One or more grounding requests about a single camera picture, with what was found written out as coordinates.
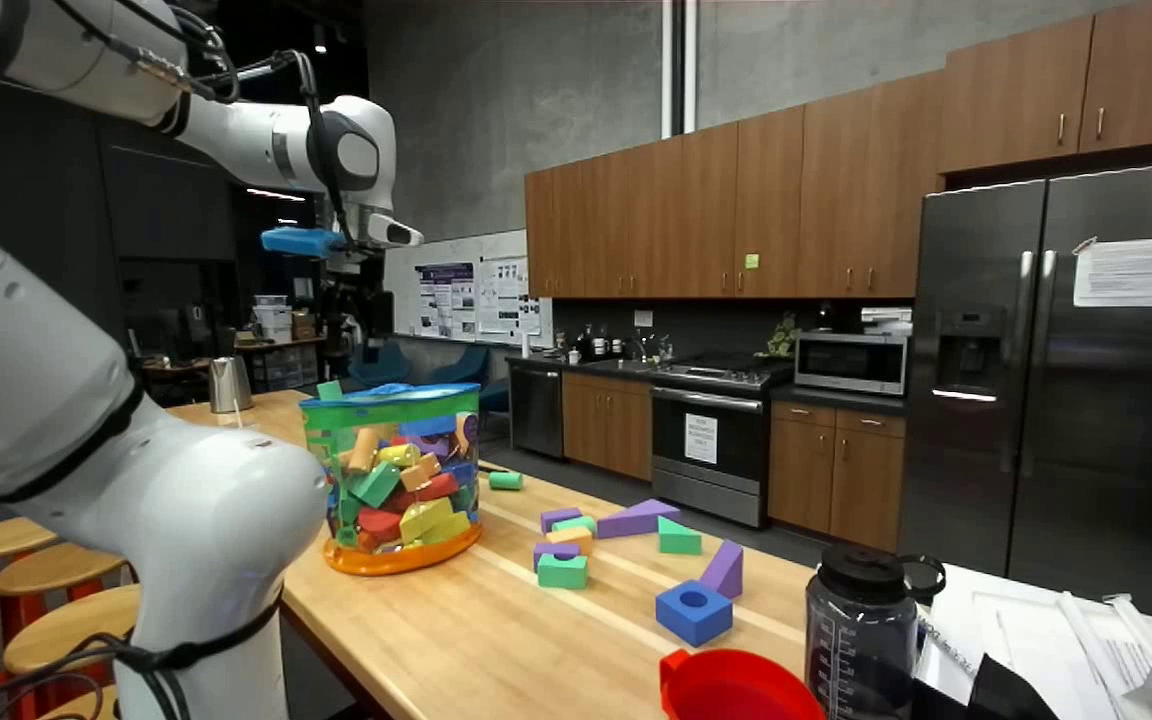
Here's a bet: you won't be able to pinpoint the green foam cylinder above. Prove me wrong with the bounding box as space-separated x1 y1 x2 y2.
553 515 594 535

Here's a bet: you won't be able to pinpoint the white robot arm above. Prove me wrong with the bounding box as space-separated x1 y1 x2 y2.
0 0 415 720

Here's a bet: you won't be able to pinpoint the small green block near bag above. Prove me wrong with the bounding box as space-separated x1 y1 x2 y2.
488 469 522 493

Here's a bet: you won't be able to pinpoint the clear bag of foam blocks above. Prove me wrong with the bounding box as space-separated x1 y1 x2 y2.
301 382 480 574

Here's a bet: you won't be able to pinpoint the black dishwasher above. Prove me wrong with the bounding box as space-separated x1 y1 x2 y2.
512 362 564 454

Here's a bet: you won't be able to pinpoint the white poster board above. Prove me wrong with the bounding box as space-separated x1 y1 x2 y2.
382 233 553 351

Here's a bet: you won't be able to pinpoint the stainless oven range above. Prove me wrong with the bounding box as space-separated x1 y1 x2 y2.
652 354 793 529

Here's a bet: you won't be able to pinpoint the purple rectangular foam block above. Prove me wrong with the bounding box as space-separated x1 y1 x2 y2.
539 509 582 530

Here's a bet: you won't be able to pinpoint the long purple triangle block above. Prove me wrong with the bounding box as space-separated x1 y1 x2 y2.
594 498 674 540

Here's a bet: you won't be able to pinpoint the orange rectangular foam block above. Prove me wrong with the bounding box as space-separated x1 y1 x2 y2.
543 529 592 551

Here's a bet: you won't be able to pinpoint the purple block by arch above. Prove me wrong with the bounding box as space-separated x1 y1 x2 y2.
533 540 582 565

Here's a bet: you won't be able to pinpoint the green wedge foam block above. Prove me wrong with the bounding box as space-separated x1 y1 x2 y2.
654 515 704 556

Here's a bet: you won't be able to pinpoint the green arch foam block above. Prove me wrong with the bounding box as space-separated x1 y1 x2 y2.
537 556 587 588

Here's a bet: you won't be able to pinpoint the purple wedge foam block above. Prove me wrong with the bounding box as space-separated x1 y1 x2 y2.
701 540 742 599

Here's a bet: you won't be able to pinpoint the blue block with hole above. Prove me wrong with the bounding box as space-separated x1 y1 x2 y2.
654 581 731 648

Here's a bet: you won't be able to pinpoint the brown lower cabinets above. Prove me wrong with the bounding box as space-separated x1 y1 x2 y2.
564 373 902 551

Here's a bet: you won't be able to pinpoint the stainless microwave oven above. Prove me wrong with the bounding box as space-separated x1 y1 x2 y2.
797 330 907 394

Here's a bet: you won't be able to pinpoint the red plastic bowl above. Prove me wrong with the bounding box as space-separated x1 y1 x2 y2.
661 648 824 720

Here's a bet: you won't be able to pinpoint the metal kettle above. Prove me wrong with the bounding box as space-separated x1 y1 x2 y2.
206 354 252 417

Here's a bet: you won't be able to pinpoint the dark water bottle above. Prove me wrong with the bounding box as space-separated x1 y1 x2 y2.
803 546 947 720

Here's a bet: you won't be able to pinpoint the stainless steel refrigerator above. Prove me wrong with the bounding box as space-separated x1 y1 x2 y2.
900 165 1152 612

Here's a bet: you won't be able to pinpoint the paper note on refrigerator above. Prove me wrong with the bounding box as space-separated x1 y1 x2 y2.
1071 237 1152 309

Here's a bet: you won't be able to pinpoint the wooden stool middle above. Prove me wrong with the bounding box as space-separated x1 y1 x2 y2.
0 545 118 617

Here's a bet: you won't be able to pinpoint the white papers pile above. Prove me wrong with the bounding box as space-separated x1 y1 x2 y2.
913 565 1152 720

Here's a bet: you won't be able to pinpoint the wooden stool near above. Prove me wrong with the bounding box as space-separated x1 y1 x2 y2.
3 584 140 720

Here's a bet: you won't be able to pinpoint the brown upper wall cabinets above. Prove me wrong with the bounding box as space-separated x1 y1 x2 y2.
522 0 1152 300

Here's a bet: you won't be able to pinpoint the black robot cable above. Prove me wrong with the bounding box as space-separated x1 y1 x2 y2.
0 599 289 720

